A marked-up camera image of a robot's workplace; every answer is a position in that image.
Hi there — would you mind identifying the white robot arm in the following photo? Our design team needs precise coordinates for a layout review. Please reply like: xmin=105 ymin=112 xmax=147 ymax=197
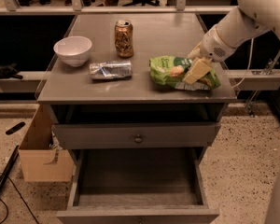
xmin=189 ymin=0 xmax=280 ymax=224

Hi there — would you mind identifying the black oblong floor object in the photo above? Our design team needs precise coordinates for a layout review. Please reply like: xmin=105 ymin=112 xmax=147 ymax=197
xmin=6 ymin=121 xmax=25 ymax=135

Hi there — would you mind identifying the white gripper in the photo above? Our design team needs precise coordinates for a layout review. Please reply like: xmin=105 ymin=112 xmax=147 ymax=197
xmin=183 ymin=25 xmax=235 ymax=84

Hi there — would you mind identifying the silver lying can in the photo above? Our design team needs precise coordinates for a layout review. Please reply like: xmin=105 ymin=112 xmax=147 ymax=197
xmin=90 ymin=60 xmax=133 ymax=80

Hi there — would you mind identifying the green rice chip bag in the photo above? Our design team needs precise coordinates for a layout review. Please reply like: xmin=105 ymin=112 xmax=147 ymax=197
xmin=149 ymin=56 xmax=221 ymax=91

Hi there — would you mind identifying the grey drawer cabinet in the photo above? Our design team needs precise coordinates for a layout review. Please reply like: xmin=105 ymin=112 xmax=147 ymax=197
xmin=36 ymin=13 xmax=238 ymax=151

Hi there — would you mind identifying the black bag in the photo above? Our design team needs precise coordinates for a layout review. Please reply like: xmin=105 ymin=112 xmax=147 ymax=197
xmin=0 ymin=63 xmax=23 ymax=79

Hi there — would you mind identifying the black flat bar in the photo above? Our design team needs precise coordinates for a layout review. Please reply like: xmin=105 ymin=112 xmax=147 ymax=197
xmin=0 ymin=147 xmax=19 ymax=192

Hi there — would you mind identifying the gold soda can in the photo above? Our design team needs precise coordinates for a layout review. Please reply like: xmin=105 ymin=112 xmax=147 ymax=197
xmin=115 ymin=20 xmax=133 ymax=58

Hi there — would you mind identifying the white bowl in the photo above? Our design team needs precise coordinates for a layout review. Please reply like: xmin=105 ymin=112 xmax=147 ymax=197
xmin=53 ymin=36 xmax=92 ymax=67

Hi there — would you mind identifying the cardboard box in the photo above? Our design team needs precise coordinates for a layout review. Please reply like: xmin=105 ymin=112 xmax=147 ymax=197
xmin=19 ymin=105 xmax=75 ymax=182

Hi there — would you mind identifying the black floor cable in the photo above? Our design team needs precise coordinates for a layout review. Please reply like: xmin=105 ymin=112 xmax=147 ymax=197
xmin=0 ymin=152 xmax=41 ymax=224

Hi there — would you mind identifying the grey upper drawer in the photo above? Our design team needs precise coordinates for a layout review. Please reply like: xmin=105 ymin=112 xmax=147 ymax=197
xmin=52 ymin=122 xmax=220 ymax=149

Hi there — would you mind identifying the white cable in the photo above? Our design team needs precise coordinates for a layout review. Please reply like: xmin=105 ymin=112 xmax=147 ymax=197
xmin=231 ymin=38 xmax=255 ymax=90

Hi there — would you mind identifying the grey open middle drawer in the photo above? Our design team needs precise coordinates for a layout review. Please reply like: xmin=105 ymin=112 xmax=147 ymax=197
xmin=57 ymin=148 xmax=219 ymax=224

